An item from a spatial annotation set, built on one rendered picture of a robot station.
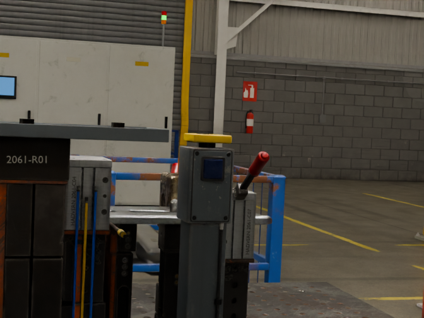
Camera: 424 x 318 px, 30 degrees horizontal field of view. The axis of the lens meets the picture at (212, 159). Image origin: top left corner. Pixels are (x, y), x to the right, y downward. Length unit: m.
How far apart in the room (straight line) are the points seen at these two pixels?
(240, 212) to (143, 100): 8.11
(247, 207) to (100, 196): 0.26
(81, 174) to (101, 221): 0.08
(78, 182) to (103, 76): 8.09
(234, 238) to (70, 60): 8.03
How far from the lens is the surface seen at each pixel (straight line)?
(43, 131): 1.09
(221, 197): 1.18
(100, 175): 1.29
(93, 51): 9.37
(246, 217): 1.37
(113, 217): 1.43
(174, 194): 1.68
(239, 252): 1.37
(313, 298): 2.24
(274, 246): 3.46
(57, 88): 9.30
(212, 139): 1.17
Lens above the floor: 1.19
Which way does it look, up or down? 3 degrees down
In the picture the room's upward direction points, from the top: 3 degrees clockwise
